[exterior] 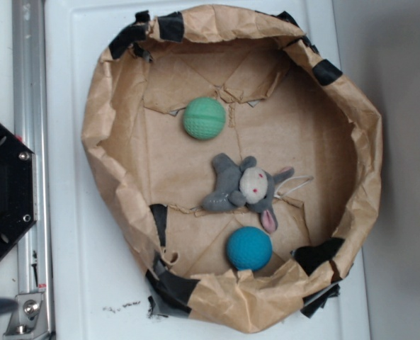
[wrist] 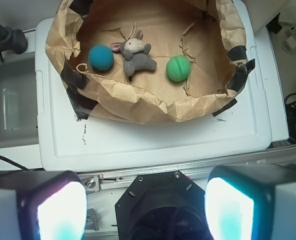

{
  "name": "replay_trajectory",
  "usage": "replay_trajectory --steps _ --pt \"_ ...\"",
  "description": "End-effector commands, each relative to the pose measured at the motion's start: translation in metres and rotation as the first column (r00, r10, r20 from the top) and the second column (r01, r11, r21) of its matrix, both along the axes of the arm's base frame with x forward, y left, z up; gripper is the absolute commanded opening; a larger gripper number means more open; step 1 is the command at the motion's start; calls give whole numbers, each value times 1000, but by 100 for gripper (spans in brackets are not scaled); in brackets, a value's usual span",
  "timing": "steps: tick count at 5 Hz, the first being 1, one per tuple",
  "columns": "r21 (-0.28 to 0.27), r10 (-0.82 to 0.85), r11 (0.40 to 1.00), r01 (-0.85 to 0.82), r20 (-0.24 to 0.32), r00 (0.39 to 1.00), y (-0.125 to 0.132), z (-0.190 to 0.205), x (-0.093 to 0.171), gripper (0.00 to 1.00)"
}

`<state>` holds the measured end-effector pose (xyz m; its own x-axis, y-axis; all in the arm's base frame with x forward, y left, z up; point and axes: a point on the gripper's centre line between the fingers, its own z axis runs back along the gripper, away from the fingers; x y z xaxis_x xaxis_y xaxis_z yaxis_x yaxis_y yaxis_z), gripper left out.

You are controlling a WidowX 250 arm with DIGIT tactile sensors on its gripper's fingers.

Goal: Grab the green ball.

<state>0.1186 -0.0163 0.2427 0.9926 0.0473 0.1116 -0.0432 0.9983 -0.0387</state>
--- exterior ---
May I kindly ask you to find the grey plush bunny toy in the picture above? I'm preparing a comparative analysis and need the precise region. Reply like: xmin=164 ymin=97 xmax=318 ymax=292
xmin=202 ymin=153 xmax=295 ymax=234

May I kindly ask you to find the brown paper bag tray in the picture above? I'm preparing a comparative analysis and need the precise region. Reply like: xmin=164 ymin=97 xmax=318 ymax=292
xmin=81 ymin=4 xmax=382 ymax=333

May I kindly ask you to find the blue dimpled foam ball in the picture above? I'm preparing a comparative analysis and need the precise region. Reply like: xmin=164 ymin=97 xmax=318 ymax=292
xmin=225 ymin=227 xmax=273 ymax=271

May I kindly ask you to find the green dimpled foam ball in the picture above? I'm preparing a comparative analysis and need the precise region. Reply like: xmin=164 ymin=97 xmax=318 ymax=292
xmin=182 ymin=97 xmax=226 ymax=140

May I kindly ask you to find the metal corner bracket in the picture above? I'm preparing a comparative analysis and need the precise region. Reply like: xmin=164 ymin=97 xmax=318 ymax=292
xmin=3 ymin=293 xmax=50 ymax=339

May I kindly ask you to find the aluminium extrusion rail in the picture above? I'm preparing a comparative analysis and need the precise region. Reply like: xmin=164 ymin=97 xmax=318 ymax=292
xmin=11 ymin=1 xmax=56 ymax=339

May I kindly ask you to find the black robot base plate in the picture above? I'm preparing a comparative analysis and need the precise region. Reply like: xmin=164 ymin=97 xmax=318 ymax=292
xmin=0 ymin=123 xmax=36 ymax=261

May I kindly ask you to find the white plastic tray board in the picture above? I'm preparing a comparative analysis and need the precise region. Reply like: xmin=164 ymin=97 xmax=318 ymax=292
xmin=45 ymin=1 xmax=370 ymax=339

